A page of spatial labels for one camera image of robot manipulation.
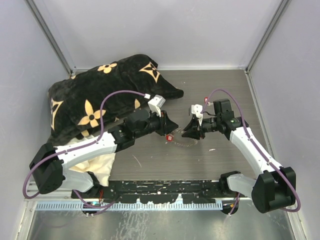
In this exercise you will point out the left aluminium frame post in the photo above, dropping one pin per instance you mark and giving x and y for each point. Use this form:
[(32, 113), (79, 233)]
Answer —
[(48, 27)]

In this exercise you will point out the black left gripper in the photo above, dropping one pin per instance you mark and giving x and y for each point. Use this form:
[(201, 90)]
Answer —
[(167, 125)]

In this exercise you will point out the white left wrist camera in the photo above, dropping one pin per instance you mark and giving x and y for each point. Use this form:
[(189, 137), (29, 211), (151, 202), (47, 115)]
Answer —
[(155, 104)]

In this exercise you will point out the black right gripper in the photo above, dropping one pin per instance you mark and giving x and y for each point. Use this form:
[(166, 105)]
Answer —
[(194, 134)]

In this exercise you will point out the right aluminium frame post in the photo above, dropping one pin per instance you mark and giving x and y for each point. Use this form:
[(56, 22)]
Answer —
[(280, 10)]

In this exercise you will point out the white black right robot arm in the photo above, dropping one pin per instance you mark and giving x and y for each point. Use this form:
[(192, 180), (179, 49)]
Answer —
[(273, 187)]

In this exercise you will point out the black floral plush blanket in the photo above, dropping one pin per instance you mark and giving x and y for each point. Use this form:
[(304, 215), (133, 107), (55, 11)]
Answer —
[(108, 92)]

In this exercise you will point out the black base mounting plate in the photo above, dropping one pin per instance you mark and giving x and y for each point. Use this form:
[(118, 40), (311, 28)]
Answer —
[(158, 191)]

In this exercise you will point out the blue slotted cable duct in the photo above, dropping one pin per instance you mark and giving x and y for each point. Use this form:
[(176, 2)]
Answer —
[(138, 206)]

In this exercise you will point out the cream white cloth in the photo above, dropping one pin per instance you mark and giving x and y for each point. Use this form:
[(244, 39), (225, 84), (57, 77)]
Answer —
[(100, 166)]

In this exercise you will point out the aluminium frame post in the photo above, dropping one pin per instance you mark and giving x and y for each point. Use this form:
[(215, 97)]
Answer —
[(280, 10), (48, 27)]

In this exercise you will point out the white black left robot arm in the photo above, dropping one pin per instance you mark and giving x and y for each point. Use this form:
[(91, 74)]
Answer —
[(51, 166)]

